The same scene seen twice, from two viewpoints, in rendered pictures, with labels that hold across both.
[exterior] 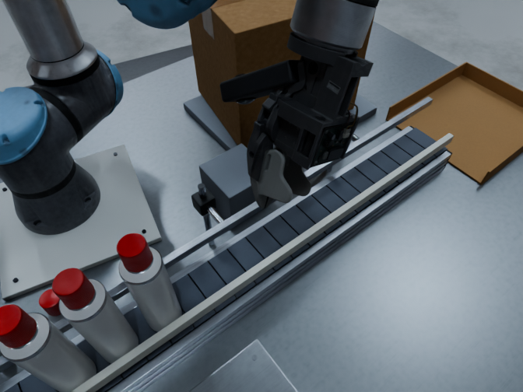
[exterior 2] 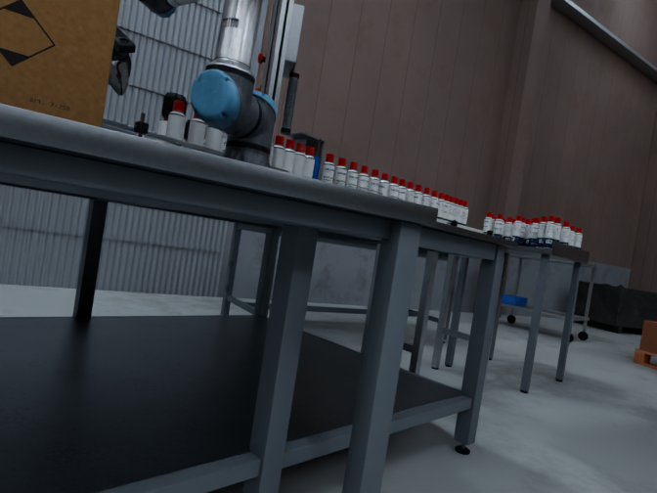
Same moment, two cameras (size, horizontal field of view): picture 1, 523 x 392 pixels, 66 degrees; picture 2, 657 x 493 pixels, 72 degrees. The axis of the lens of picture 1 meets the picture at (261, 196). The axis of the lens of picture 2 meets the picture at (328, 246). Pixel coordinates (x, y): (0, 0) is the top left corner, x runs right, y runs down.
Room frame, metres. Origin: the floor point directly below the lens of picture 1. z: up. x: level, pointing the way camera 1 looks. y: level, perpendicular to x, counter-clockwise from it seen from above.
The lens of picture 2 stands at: (1.71, 0.50, 0.72)
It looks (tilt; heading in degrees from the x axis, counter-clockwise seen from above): 1 degrees down; 173
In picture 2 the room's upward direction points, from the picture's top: 9 degrees clockwise
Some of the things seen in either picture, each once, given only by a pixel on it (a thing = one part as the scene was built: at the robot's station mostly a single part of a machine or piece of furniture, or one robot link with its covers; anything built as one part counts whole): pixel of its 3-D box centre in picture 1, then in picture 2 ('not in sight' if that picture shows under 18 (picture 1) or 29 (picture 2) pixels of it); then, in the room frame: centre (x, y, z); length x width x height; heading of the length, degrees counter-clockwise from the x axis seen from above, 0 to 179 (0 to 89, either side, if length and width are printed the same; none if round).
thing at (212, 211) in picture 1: (214, 225); (135, 143); (0.38, 0.08, 0.91); 0.07 x 0.03 x 0.17; 38
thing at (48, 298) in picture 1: (53, 302); not in sight; (0.28, 0.34, 0.85); 0.03 x 0.03 x 0.03
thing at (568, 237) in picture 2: not in sight; (534, 236); (-1.31, 2.31, 0.98); 0.57 x 0.46 x 0.21; 38
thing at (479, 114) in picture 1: (472, 116); not in sight; (0.73, -0.49, 0.85); 0.30 x 0.26 x 0.04; 128
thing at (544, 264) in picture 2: not in sight; (514, 307); (-1.24, 2.21, 0.46); 0.72 x 0.62 x 0.93; 128
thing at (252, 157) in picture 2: (50, 186); (245, 164); (0.49, 0.39, 0.89); 0.15 x 0.15 x 0.10
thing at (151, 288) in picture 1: (150, 285); (174, 133); (0.24, 0.14, 0.98); 0.05 x 0.05 x 0.20
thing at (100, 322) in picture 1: (99, 319); (196, 140); (0.19, 0.20, 0.98); 0.05 x 0.05 x 0.20
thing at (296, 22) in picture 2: not in sight; (284, 41); (0.12, 0.43, 1.38); 0.17 x 0.10 x 0.19; 3
